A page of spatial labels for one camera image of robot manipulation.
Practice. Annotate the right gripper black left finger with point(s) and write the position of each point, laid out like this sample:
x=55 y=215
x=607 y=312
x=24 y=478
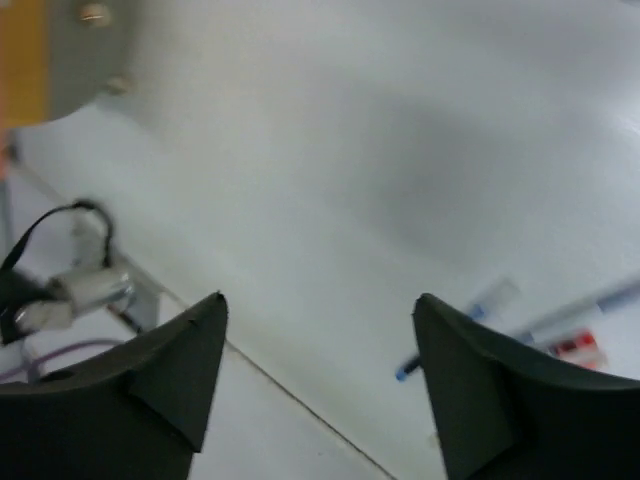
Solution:
x=139 y=410

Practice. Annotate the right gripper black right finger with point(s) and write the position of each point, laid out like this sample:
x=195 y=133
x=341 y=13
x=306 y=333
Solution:
x=503 y=410

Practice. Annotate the red gel pen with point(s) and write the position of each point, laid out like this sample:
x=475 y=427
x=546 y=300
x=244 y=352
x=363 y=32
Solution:
x=579 y=348

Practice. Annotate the clear blue-cap pen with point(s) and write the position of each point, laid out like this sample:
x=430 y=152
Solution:
x=603 y=302

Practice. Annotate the right arm base connector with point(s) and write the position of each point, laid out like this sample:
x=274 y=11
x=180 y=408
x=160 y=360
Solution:
x=29 y=306

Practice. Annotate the blue gel pen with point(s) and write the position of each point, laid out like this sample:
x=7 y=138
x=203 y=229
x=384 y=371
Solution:
x=476 y=312

